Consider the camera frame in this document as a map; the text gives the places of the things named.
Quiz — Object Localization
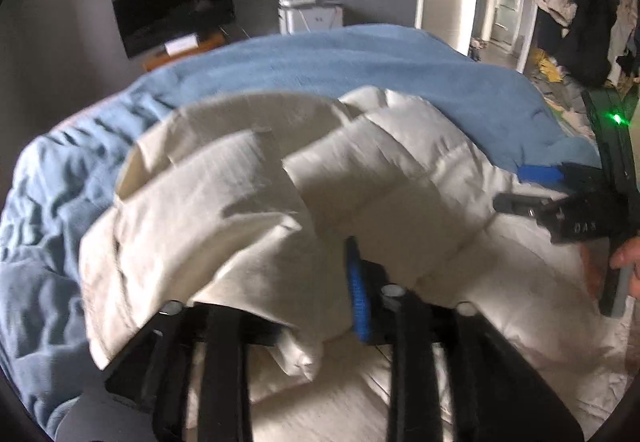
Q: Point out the cream hooded puffer jacket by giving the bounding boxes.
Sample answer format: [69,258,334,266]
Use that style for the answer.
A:
[79,86,629,441]

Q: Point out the pile of hanging clothes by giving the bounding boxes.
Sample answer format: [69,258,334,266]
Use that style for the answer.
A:
[533,0,639,87]

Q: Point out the person's right hand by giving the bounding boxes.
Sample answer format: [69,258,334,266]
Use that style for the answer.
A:
[580,237,639,299]

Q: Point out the blue fleece bed blanket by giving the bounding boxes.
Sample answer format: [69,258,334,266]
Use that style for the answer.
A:
[1,26,625,441]

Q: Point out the small white box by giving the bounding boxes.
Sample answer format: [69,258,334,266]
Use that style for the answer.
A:
[165,33,198,57]

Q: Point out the wooden nightstand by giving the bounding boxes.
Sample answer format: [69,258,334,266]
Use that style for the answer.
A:
[142,32,227,72]

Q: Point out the black monitor screen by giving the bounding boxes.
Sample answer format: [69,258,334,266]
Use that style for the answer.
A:
[112,0,235,58]

